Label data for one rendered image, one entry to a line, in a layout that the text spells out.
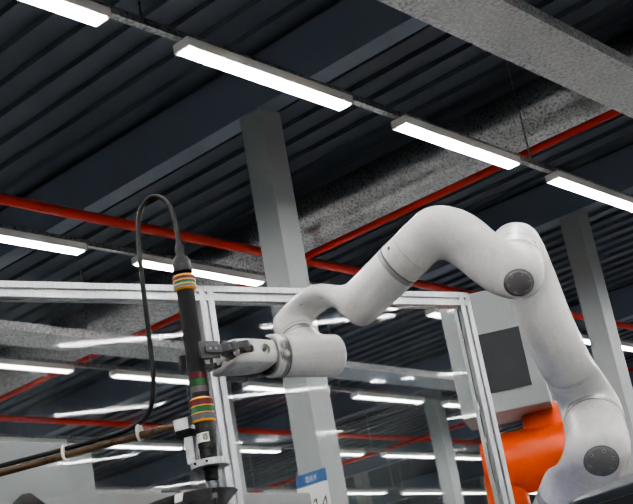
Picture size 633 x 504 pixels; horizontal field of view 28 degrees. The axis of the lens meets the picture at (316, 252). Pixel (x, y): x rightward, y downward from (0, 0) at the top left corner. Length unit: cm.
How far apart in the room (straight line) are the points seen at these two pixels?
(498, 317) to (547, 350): 393
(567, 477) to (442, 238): 53
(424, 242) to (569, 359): 35
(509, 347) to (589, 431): 387
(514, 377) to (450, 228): 397
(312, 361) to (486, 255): 41
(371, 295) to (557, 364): 37
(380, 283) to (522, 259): 27
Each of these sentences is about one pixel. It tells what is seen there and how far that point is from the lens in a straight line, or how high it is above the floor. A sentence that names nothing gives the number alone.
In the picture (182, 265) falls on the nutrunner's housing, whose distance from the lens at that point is 238.
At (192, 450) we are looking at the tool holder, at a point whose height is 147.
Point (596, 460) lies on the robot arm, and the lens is 241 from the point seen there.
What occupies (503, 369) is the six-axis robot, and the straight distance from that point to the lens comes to 625.
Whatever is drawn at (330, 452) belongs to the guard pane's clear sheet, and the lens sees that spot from 330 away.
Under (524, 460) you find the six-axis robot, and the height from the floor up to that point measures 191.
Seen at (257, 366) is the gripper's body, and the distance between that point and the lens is 237.
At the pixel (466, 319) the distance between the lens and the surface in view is 369.
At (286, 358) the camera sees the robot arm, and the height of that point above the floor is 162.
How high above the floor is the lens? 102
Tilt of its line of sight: 19 degrees up
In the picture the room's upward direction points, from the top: 10 degrees counter-clockwise
